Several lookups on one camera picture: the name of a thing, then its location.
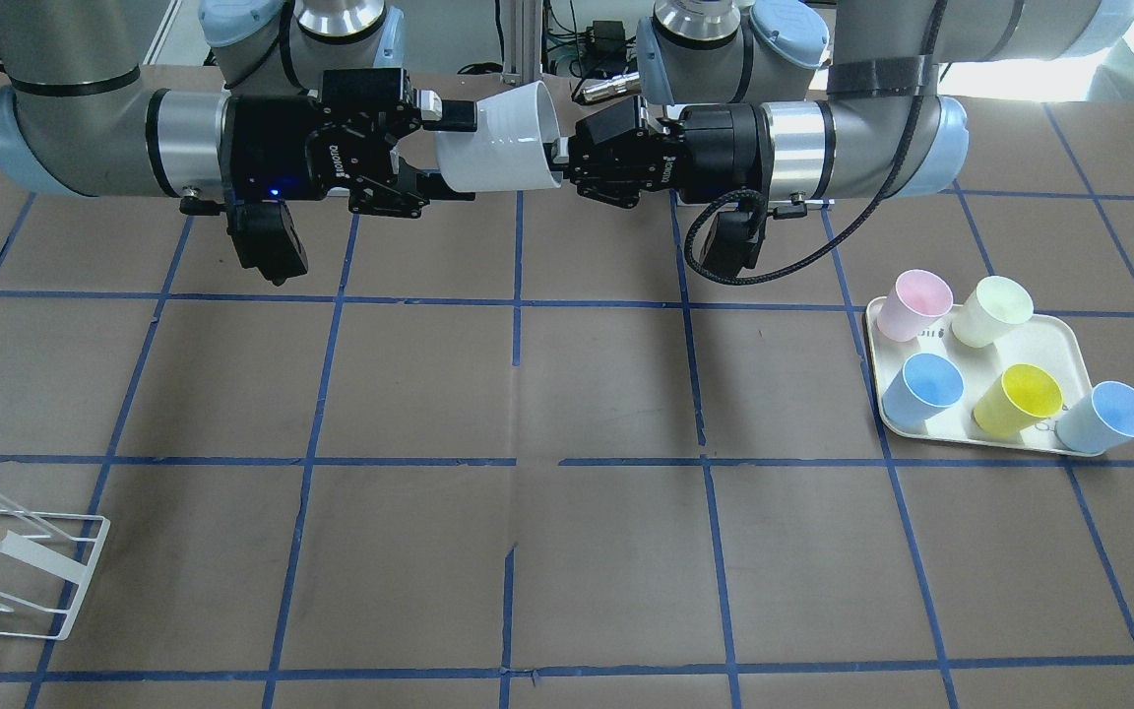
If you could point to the cream plastic tray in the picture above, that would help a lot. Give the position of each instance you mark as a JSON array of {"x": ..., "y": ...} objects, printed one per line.
[{"x": 1046, "y": 342}]

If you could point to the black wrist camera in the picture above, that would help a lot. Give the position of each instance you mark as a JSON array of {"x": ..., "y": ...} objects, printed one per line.
[{"x": 264, "y": 238}]

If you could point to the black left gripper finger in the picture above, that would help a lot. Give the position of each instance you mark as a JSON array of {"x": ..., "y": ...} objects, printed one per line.
[{"x": 558, "y": 153}]

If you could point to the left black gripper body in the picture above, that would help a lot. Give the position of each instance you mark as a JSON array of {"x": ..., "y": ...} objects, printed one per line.
[{"x": 723, "y": 144}]

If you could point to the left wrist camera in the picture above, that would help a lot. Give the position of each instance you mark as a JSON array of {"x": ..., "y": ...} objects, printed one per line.
[{"x": 735, "y": 238}]

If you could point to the white wire cup rack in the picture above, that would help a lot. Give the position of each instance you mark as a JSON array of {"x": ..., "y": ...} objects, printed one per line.
[{"x": 47, "y": 566}]

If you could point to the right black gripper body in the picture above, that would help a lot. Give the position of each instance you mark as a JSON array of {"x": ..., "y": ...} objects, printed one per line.
[{"x": 267, "y": 146}]

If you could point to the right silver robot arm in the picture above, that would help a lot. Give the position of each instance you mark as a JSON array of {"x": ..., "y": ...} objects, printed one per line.
[{"x": 79, "y": 118}]

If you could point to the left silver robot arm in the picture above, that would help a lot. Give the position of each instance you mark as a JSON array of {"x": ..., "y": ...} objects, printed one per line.
[{"x": 764, "y": 95}]

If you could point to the pale green plastic cup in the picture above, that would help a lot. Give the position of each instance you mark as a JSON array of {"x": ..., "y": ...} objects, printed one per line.
[{"x": 997, "y": 306}]

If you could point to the blue plastic cup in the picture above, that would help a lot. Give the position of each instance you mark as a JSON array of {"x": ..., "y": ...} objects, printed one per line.
[
  {"x": 1102, "y": 420},
  {"x": 926, "y": 385}
]

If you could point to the pink plastic cup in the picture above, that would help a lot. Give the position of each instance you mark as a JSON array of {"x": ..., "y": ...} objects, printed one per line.
[{"x": 918, "y": 299}]

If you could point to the white plastic cup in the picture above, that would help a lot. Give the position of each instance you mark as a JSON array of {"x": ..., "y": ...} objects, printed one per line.
[{"x": 507, "y": 149}]

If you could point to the yellow plastic cup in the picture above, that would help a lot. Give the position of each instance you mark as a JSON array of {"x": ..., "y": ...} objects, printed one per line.
[{"x": 1023, "y": 395}]

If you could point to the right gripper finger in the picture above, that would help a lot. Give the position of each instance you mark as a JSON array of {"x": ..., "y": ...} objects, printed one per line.
[
  {"x": 425, "y": 186},
  {"x": 445, "y": 115}
]

